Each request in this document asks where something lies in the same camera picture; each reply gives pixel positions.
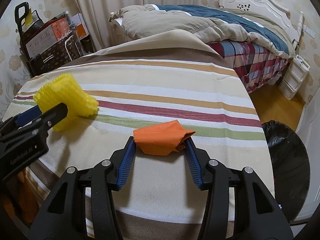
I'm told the orange paper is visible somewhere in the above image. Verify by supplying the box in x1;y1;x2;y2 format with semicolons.
133;120;195;156

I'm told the yellow foam fruit net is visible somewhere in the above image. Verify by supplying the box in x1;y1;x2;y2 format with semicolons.
33;73;99;132

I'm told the trash bin with black bag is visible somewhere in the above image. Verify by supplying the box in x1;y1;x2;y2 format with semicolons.
262;120;310;223

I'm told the striped bed sheet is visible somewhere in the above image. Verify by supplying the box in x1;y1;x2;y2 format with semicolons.
4;30;274;239

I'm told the white orange cardboard box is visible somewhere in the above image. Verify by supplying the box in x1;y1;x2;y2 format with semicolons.
26;17;71;59

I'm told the black hand trolley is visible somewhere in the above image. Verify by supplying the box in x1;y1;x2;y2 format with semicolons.
15;2;35;77

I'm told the small white orange box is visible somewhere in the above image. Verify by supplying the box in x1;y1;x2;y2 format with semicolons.
71;13;89;40

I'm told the plaid bed sheet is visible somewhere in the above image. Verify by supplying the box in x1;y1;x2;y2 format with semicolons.
208;40;288;93

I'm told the white door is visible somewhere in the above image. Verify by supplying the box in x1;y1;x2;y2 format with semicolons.
296;92;320;221

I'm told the beige and blue duvet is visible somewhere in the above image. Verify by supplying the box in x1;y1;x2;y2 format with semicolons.
109;4;295;59

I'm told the white plastic drawer unit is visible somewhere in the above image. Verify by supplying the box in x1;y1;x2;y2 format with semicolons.
279;55;310;100

